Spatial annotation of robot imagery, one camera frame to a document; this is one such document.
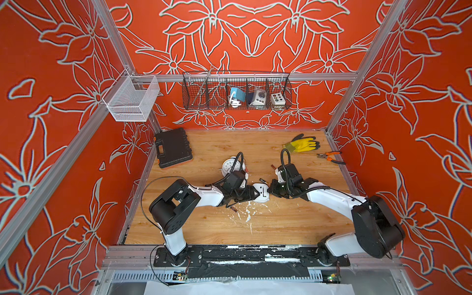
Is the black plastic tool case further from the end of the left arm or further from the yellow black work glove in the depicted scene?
the yellow black work glove

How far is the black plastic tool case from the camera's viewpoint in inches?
39.5

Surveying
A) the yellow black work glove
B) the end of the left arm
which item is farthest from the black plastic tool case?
the yellow black work glove

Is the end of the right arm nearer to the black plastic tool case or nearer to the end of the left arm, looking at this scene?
the end of the left arm
